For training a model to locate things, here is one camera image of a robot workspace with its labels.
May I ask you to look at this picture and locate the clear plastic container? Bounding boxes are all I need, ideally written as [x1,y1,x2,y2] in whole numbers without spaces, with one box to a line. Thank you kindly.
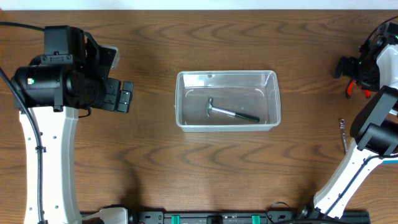
[175,70,281,132]

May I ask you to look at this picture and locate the silver ring wrench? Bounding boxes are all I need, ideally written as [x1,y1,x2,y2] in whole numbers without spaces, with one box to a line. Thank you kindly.
[339,119,348,154]

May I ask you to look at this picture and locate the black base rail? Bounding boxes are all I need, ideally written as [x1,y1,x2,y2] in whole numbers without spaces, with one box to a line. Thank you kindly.
[80,210,371,224]

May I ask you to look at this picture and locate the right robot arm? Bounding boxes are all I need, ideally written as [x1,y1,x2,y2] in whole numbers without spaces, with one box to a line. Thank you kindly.
[295,19,397,222]

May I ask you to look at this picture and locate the small steel hammer black grip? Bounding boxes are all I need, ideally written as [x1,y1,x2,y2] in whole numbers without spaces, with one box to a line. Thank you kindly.
[206,97,260,123]

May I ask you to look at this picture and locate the blue white screw box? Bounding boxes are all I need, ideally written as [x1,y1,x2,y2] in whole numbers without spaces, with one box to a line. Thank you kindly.
[383,159,398,164]

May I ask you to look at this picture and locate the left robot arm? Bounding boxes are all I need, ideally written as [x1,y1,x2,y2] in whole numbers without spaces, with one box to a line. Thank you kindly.
[9,26,134,223]

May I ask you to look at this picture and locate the red handled pliers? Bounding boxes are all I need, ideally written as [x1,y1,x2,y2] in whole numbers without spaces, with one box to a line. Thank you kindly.
[345,79,371,99]

